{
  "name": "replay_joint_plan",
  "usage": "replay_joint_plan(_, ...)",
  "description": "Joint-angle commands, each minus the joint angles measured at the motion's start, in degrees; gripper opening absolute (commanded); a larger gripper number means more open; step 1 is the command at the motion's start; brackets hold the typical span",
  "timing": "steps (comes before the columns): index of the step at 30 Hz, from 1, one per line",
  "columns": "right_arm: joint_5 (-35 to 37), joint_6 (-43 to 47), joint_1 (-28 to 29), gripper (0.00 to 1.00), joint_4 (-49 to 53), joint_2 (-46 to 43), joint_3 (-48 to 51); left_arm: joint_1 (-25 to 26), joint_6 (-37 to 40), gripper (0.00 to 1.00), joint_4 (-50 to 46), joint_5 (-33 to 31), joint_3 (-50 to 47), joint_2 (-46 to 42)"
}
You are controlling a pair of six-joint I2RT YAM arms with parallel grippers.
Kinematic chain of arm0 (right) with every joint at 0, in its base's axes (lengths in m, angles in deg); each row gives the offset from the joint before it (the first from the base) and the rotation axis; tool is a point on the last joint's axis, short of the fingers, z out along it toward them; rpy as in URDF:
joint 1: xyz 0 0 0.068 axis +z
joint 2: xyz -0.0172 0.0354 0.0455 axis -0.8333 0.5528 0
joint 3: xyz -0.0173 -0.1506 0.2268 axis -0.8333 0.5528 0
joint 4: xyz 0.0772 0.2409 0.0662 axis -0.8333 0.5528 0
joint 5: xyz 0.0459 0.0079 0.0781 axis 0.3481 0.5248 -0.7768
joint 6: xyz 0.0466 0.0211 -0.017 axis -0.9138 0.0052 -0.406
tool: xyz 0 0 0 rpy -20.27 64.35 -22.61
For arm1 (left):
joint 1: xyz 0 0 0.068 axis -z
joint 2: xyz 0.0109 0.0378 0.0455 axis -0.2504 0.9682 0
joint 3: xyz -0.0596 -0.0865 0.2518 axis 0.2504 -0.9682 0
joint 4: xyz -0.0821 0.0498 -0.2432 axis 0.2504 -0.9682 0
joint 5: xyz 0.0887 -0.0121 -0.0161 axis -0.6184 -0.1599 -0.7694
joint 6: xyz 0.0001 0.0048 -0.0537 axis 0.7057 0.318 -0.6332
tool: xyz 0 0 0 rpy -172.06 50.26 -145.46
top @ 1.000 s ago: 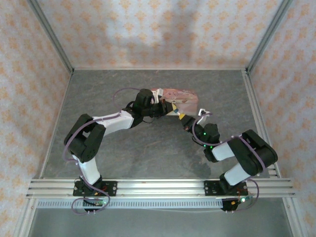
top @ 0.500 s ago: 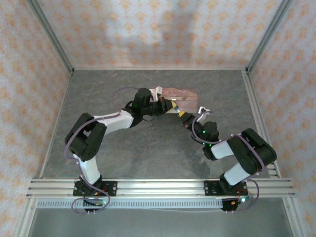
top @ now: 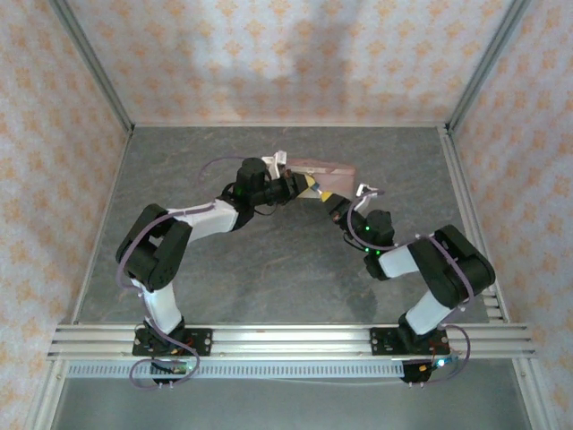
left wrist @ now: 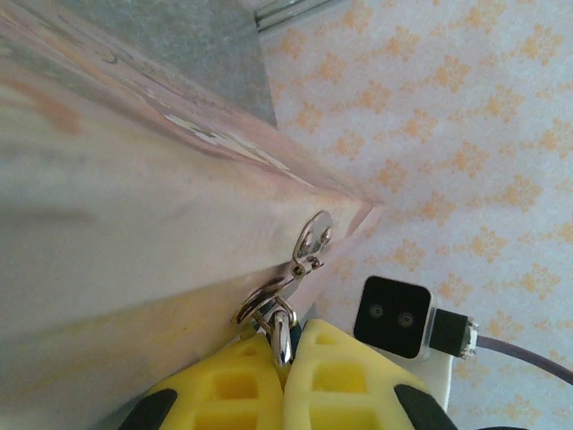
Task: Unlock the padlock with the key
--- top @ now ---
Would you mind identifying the aluminium frame crossbar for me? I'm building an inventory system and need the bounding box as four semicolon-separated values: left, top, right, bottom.
129;119;449;130

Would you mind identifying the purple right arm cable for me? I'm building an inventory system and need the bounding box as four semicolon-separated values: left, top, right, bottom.
346;189;473;387

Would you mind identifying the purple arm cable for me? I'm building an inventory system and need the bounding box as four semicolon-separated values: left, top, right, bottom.
346;189;473;387
115;155;246;391

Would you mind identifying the aluminium table side rail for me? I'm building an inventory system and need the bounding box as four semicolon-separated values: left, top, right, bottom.
437;126;510;323

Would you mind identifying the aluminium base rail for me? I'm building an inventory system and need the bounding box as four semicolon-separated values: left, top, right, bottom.
47;323;536;362

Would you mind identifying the black right base electronics bracket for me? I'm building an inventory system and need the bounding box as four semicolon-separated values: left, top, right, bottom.
399;357;449;389

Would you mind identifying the black base electronics bracket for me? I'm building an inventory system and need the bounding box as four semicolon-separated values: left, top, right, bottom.
399;357;449;389
149;359;199;389

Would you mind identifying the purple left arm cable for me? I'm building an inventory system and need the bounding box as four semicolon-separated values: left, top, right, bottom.
115;155;246;391

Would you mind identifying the grey slotted cable duct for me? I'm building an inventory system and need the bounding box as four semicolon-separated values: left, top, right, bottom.
64;361;406;380

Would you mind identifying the aluminium frame post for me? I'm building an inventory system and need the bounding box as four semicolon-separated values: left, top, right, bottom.
446;0;536;134
49;0;136;137

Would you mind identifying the black left base electronics bracket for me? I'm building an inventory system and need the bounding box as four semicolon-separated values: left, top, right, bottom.
149;359;199;389

